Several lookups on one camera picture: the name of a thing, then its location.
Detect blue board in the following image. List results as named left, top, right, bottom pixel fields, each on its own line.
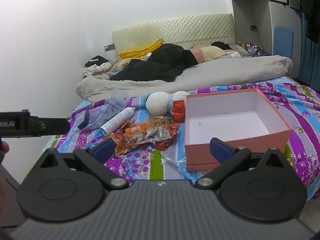
left=274, top=26, right=293, bottom=58

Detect heap of clothes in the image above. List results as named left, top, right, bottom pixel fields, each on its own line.
left=83, top=55, right=113, bottom=77

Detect yellow pillow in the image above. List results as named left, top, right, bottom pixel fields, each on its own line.
left=118, top=38, right=164, bottom=59

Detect grey duvet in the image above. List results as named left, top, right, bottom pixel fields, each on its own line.
left=76, top=54, right=293, bottom=100

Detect white spray can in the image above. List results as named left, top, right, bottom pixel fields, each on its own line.
left=100, top=107, right=137, bottom=134

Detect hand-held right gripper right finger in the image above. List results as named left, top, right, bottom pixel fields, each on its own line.
left=195, top=137, right=287, bottom=189

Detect pile of snack packets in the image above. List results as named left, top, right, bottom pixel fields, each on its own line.
left=107, top=116, right=181, bottom=155

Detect hanging dark clothes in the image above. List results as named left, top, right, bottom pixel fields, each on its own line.
left=285, top=0, right=320, bottom=43

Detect row of small bottles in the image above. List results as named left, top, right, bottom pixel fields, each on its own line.
left=239, top=39, right=258, bottom=51

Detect white and blue plush toy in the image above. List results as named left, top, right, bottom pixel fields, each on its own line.
left=146, top=91, right=190, bottom=117

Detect pink cardboard box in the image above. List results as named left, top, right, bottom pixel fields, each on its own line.
left=184, top=88, right=292, bottom=172

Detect clear plastic bag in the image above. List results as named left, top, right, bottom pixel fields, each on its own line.
left=77, top=89, right=130, bottom=130

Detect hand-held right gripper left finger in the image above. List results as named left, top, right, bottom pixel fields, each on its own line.
left=37, top=138, right=129, bottom=191

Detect pink pillow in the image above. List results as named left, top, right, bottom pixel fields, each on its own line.
left=191, top=47, right=208, bottom=63

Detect pastel patterned pillow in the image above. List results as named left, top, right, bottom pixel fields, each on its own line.
left=110, top=53, right=153, bottom=74

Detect cream quilted headboard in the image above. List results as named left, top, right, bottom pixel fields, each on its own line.
left=112, top=13, right=237, bottom=55

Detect person's left hand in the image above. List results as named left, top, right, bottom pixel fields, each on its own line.
left=0, top=142, right=10, bottom=163

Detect red foil packet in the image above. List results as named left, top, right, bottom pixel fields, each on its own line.
left=172, top=100, right=185, bottom=123

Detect white wardrobe panel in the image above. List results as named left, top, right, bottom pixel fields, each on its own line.
left=269, top=0, right=302, bottom=79

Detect black jacket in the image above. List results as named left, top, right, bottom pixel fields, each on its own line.
left=109, top=43, right=199, bottom=82

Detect blue curtain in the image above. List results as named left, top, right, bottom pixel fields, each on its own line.
left=291, top=7, right=320, bottom=88

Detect black garment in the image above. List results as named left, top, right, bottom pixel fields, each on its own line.
left=211, top=41, right=240, bottom=52

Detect beige pillow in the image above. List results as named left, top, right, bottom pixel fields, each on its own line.
left=200, top=45, right=227, bottom=60

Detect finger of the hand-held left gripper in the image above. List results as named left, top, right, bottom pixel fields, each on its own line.
left=30, top=116, right=70, bottom=137

